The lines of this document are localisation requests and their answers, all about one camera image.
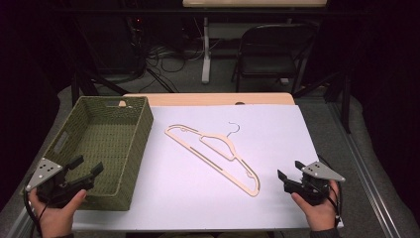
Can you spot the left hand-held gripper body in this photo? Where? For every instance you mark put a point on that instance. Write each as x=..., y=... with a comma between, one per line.
x=52, y=185

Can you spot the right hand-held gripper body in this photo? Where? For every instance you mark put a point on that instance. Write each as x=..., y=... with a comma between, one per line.
x=312, y=183

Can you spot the green woven basket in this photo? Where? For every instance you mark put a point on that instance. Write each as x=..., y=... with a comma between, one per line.
x=99, y=148

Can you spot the beige wooden clothes hanger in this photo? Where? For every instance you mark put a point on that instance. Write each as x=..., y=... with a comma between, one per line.
x=214, y=155

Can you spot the person's right hand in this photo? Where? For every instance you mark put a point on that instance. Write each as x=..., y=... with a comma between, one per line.
x=318, y=211

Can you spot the person's left hand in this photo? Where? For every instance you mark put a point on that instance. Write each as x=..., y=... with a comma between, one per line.
x=56, y=216

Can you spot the white sheet table cover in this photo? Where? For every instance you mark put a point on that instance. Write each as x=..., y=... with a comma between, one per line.
x=214, y=198

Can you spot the black metal stand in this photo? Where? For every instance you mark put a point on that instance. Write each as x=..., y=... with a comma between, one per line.
x=336, y=95
x=89, y=82

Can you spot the black folding chair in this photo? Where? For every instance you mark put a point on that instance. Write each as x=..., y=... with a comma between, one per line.
x=270, y=56

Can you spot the aluminium rail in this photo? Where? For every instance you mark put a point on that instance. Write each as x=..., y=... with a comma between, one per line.
x=366, y=178

